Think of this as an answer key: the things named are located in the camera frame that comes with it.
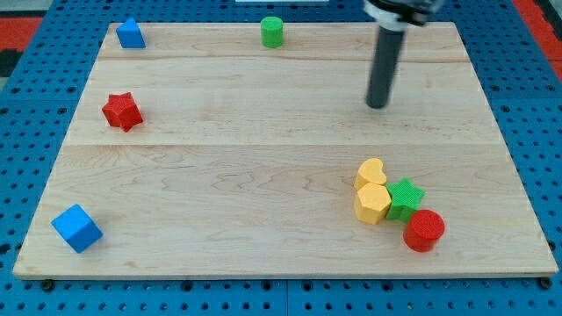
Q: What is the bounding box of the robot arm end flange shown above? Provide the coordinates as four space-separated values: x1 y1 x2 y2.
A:
364 0 445 32

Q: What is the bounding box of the yellow hexagon block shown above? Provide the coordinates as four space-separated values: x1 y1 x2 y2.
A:
353 183 392 225

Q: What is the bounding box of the light wooden board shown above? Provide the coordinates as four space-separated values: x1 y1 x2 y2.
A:
13 22 558 280

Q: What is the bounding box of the yellow heart block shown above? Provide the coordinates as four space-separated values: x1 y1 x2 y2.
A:
354 158 387 190

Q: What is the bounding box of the green star block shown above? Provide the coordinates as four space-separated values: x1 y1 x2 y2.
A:
386 178 425 223

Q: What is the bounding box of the green cylinder block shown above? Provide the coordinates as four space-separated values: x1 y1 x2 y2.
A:
260 16 284 48

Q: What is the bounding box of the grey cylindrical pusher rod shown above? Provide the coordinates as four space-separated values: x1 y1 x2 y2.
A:
365 26 406 109

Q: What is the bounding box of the red cylinder block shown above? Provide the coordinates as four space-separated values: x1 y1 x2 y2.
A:
403 209 445 253

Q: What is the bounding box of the red star block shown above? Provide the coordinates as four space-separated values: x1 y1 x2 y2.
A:
102 92 143 133

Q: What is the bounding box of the blue triangular prism block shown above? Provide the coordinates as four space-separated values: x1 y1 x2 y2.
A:
116 18 146 49

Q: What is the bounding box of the blue cube block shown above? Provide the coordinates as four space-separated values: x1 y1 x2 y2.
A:
51 205 103 254

